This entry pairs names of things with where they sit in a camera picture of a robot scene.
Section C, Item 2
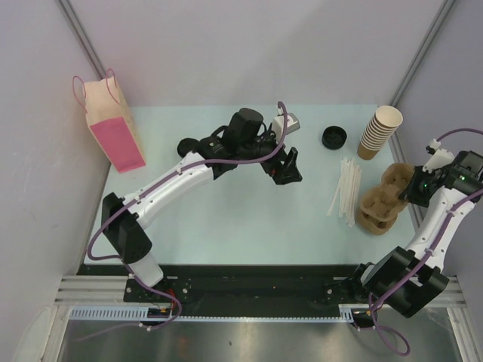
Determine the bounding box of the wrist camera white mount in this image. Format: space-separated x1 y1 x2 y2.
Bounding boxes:
271 110 300 143
423 139 454 173

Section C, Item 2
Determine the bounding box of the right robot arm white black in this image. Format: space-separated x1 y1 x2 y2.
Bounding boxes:
348 150 482 318

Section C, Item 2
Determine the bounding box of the stack of black cup lids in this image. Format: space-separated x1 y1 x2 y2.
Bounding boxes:
321 125 347 150

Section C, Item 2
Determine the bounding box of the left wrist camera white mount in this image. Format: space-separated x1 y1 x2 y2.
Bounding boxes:
271 110 300 143

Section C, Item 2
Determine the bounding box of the brown cardboard cup carrier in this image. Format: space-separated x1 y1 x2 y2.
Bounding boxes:
355 163 415 235

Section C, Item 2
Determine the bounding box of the white slotted cable duct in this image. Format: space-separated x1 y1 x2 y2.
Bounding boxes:
69 305 353 323

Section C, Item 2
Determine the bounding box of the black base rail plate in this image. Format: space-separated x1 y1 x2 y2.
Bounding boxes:
75 262 393 327

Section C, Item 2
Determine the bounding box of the bundle of white wrapped straws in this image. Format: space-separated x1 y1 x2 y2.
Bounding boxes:
327 158 362 228

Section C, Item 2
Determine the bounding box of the stack of paper cups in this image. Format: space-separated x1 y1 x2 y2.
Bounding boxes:
357 106 403 161

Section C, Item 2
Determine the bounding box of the black plastic cup lid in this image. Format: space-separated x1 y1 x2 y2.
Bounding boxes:
177 138 198 158

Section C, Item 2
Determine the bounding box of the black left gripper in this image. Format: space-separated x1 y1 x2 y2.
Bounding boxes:
238 125 301 184

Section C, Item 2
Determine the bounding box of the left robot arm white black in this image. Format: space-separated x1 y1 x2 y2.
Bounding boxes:
101 107 302 302

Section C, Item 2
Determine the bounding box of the pink and beige paper bag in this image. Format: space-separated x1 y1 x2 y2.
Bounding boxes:
72 69 146 173

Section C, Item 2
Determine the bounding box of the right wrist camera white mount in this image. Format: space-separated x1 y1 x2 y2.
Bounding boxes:
423 139 454 173

